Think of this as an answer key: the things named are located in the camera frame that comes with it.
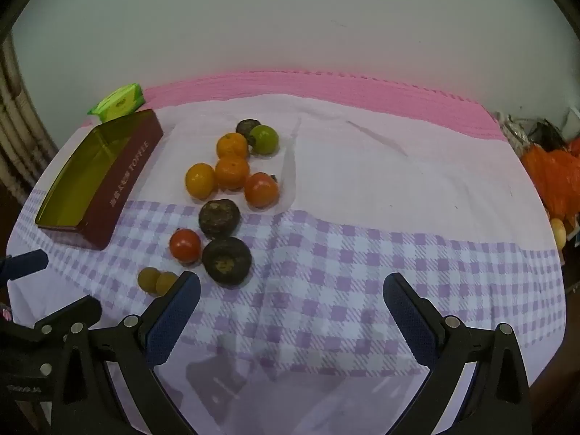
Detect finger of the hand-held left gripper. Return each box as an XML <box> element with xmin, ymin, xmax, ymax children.
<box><xmin>0</xmin><ymin>249</ymin><xmax>49</xmax><ymax>288</ymax></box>
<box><xmin>34</xmin><ymin>296</ymin><xmax>103</xmax><ymax>341</ymax></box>

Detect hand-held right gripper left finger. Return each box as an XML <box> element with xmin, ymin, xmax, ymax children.
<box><xmin>50</xmin><ymin>271</ymin><xmax>201</xmax><ymax>435</ymax></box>

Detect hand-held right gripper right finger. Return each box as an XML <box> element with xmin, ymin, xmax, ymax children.
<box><xmin>383</xmin><ymin>273</ymin><xmax>532</xmax><ymax>435</ymax></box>

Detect red tomato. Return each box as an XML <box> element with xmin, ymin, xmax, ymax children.
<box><xmin>169</xmin><ymin>229</ymin><xmax>202</xmax><ymax>264</ymax></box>

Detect dark brown round fruit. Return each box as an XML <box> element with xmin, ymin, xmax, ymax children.
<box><xmin>199</xmin><ymin>199</ymin><xmax>241</xmax><ymax>240</ymax></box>
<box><xmin>202</xmin><ymin>236</ymin><xmax>253</xmax><ymax>287</ymax></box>

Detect maroon tin box gold inside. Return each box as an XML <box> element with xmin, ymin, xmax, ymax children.
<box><xmin>35</xmin><ymin>109</ymin><xmax>165</xmax><ymax>251</ymax></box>

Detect yellow-orange citrus fruit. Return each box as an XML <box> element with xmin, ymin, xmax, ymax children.
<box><xmin>185</xmin><ymin>162</ymin><xmax>216</xmax><ymax>200</ymax></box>

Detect orange-red tomato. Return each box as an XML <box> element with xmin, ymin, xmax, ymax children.
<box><xmin>244</xmin><ymin>172</ymin><xmax>280</xmax><ymax>209</ymax></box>

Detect orange mandarin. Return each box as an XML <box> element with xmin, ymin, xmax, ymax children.
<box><xmin>215</xmin><ymin>156</ymin><xmax>250</xmax><ymax>190</ymax></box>
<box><xmin>216</xmin><ymin>132</ymin><xmax>249</xmax><ymax>161</ymax></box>

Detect green citrus fruit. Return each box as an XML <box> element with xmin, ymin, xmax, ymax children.
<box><xmin>249</xmin><ymin>125</ymin><xmax>279</xmax><ymax>155</ymax></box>

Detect small dark brown fruit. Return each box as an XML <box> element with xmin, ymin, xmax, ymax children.
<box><xmin>236</xmin><ymin>119</ymin><xmax>261</xmax><ymax>141</ymax></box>

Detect purple checked white cloth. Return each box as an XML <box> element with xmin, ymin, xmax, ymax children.
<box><xmin>7</xmin><ymin>93</ymin><xmax>569</xmax><ymax>435</ymax></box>

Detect beige patterned curtain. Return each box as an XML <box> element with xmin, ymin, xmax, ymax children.
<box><xmin>0</xmin><ymin>36</ymin><xmax>59</xmax><ymax>200</ymax></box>

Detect yellow round fruit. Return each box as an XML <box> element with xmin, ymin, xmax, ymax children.
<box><xmin>550</xmin><ymin>217</ymin><xmax>568</xmax><ymax>251</ymax></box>

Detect green tissue pack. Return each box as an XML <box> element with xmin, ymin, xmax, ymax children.
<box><xmin>87</xmin><ymin>83</ymin><xmax>145</xmax><ymax>124</ymax></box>

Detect orange plastic bag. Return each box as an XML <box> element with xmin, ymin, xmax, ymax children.
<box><xmin>519</xmin><ymin>138</ymin><xmax>580</xmax><ymax>223</ymax></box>

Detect pink foam mat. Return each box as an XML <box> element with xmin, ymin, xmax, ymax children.
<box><xmin>84</xmin><ymin>70</ymin><xmax>506</xmax><ymax>141</ymax></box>

